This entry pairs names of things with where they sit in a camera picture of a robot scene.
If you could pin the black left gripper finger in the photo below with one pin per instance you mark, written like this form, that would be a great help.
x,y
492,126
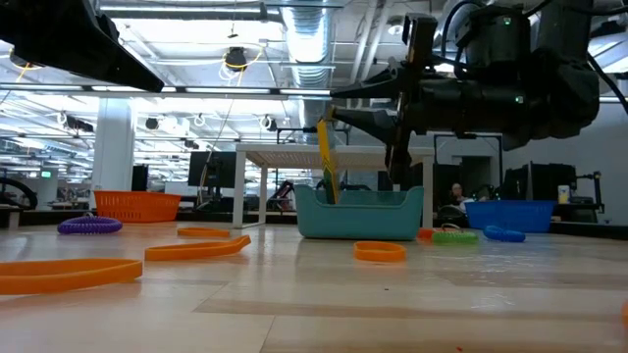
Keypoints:
x,y
73,34

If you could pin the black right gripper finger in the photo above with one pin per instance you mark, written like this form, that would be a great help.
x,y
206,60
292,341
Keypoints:
x,y
378,122
382,84

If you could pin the teal plastic bin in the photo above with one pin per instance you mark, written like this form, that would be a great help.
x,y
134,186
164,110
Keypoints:
x,y
358,220

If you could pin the blue plastic basket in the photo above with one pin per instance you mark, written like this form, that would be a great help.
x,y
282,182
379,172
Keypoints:
x,y
510,216

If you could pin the green coil wristband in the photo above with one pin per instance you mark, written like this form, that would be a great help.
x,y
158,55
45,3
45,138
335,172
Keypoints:
x,y
454,238

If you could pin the orange rubber band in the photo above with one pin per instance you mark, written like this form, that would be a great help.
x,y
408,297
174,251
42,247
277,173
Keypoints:
x,y
196,251
73,274
203,233
380,255

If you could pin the blue coil wristband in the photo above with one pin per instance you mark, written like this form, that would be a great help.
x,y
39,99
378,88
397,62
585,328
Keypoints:
x,y
505,236

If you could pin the orange plastic basket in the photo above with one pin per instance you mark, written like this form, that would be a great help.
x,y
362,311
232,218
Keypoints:
x,y
137,208

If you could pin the purple coil wristband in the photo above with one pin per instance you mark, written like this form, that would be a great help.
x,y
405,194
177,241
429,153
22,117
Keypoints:
x,y
88,226

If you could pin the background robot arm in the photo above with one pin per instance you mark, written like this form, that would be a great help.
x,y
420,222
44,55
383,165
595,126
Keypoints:
x,y
282,193

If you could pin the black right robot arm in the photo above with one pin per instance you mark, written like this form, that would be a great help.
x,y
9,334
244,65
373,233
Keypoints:
x,y
564,88

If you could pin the person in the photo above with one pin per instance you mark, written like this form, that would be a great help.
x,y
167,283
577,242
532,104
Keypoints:
x,y
457,192

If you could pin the white perforated metal shelf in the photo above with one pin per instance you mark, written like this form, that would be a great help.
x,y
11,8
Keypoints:
x,y
294,157

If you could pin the background robot station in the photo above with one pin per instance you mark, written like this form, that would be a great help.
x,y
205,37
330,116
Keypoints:
x,y
544,181

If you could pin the white building pillar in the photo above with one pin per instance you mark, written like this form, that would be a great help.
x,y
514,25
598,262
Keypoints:
x,y
113,157

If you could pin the white container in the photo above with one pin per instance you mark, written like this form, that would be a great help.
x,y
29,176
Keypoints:
x,y
563,194

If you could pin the green exit sign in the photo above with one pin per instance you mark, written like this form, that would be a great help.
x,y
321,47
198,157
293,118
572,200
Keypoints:
x,y
46,174

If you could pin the black ceiling device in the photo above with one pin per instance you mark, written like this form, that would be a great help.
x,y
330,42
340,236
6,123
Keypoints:
x,y
236,59

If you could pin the black overhead light bar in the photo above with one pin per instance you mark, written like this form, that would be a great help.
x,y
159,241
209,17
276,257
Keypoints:
x,y
221,90

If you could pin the black cabinet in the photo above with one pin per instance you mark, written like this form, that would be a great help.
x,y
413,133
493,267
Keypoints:
x,y
140,186

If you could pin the black background monitor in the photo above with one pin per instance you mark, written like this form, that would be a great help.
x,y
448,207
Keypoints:
x,y
211,169

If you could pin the black stand frame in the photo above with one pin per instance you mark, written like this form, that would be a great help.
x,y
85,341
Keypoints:
x,y
499,162

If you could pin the silver spiral duct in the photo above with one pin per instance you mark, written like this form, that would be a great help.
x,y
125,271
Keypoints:
x,y
308,39

